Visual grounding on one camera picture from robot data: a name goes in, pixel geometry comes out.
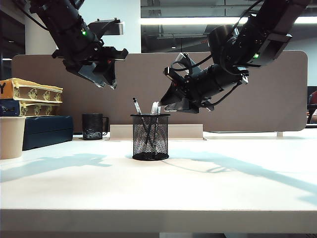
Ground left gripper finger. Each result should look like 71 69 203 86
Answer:
104 60 118 90
78 61 107 89

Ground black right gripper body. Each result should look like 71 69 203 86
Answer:
173 74 215 112

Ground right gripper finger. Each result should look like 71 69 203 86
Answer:
164 99 200 114
158 84 189 106

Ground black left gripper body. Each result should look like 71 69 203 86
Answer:
63 41 129 73

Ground clear black gel pen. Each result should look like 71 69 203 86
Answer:
150 101 159 149

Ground clear capped gel pen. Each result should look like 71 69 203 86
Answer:
146 103 163 146

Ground black capped gel pen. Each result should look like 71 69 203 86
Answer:
133 97 154 147

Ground black mesh pen container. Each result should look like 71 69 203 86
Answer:
130 114 171 162

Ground brown desk divider panel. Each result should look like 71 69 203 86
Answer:
11 51 308 132

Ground black mug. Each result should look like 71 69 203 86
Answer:
82 114 110 141

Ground white round column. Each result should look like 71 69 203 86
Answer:
24 7 60 56

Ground dark blue box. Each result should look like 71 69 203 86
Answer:
22 115 74 152

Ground long white ceiling light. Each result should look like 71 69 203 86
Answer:
140 16 317 25

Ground yellow patterned box stack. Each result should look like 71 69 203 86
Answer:
0 78 63 104

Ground beige paper cup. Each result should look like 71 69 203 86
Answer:
0 117 27 160

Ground person in red shirt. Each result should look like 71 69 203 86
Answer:
309 90 317 124

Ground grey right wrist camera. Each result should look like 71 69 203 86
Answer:
162 53 198 84

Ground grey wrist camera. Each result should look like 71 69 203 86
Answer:
162 53 198 84
88 17 125 38

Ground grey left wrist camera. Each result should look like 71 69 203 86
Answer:
88 17 125 38

